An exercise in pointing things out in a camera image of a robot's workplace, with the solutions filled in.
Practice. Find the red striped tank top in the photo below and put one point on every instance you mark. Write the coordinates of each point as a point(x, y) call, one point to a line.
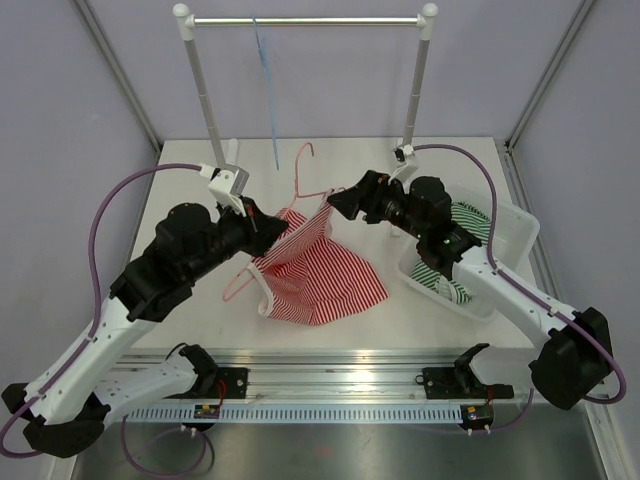
point(308, 278)

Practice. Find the white clothes rack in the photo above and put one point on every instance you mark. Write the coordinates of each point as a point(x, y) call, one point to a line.
point(188, 22)

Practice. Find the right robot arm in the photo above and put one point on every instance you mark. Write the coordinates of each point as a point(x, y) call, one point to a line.
point(571, 350)

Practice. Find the clear plastic basket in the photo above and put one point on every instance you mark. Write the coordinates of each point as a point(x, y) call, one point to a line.
point(514, 235)

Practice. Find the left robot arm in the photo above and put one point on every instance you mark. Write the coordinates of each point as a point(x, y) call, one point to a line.
point(69, 406)

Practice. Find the white slotted cable duct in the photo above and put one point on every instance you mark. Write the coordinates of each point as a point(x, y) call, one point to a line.
point(236, 413)

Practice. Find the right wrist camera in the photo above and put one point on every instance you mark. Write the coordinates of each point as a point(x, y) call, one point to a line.
point(406, 163)

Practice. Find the aluminium mounting rail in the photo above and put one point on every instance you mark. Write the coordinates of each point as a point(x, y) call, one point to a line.
point(334, 376)

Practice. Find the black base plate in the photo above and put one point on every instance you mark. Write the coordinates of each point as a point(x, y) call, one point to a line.
point(228, 383)
point(451, 383)

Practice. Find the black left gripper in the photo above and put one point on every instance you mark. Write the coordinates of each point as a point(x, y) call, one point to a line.
point(262, 230)

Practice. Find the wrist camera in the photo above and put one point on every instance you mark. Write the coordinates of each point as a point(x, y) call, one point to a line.
point(226, 186)
point(406, 163)

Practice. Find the blue wire hanger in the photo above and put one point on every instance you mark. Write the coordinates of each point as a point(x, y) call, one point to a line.
point(263, 56)

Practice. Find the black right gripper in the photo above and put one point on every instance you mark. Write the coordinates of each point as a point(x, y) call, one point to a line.
point(367, 196)

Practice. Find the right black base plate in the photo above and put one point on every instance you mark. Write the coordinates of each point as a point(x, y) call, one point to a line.
point(451, 383)

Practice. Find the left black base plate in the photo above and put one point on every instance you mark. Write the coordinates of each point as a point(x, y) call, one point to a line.
point(228, 383)

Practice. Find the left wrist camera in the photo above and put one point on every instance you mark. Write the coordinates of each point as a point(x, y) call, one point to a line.
point(226, 186)

